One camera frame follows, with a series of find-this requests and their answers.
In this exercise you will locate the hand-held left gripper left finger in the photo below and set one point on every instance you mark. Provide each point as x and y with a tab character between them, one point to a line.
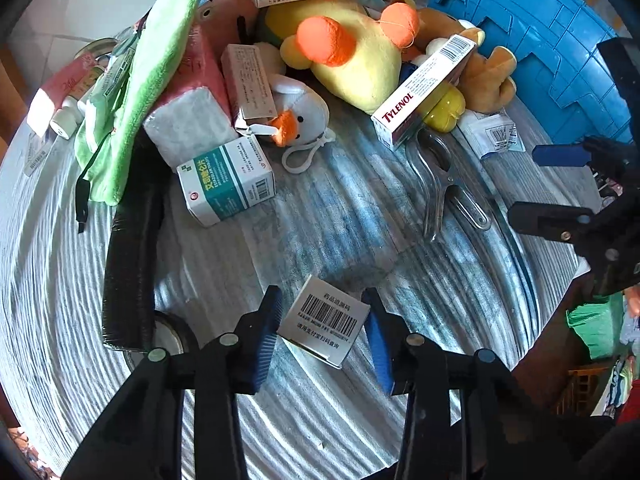
265	340

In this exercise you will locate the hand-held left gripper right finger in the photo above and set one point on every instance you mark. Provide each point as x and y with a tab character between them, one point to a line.
377	340

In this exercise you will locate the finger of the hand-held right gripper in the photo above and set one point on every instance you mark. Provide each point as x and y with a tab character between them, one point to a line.
550	222
555	155

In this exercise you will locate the white barcode carton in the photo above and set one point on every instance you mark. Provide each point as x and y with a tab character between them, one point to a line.
320	320

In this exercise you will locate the blue plastic storage crate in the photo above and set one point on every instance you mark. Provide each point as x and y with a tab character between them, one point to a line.
525	25

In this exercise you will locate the white plastic sachet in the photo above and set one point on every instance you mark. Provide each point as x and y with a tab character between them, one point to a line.
492	135

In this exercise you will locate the brown bear plush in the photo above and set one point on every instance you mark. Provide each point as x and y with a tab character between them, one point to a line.
485	80

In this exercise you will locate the green plastic bag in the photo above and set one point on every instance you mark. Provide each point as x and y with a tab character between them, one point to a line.
595	325

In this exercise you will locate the grey striped tablecloth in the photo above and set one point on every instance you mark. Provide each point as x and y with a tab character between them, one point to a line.
325	240

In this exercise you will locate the silver metal tongs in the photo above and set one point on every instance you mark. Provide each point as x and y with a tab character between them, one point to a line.
435	160

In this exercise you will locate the red white medicine box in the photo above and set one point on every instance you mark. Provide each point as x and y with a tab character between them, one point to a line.
420	95

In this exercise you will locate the long black wrapped pack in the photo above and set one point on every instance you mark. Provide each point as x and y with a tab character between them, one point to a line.
130	260

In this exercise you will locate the white teal medicine box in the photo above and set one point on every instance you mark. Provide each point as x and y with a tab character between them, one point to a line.
225	180

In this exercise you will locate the orange plastic basket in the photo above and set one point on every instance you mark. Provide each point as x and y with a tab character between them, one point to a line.
582	390

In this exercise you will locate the yellow duck plush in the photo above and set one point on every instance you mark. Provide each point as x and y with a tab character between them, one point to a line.
360	70

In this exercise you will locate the small white duck plush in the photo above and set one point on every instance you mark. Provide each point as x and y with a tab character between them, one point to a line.
305	110

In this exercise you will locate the small brown pink box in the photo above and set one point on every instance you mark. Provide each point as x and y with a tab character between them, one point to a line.
247	80

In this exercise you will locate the pink wrapped tissue pack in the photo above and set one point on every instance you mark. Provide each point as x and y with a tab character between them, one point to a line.
200	70

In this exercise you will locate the small white bottle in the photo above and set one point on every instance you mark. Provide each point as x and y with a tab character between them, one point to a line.
65	120

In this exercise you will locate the green microfibre cloth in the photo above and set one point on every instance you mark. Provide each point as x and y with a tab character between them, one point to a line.
150	60

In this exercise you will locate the red white tube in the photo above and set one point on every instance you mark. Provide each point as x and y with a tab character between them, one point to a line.
55	90

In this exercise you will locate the metal tin can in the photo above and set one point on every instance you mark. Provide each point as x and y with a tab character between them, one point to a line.
97	47

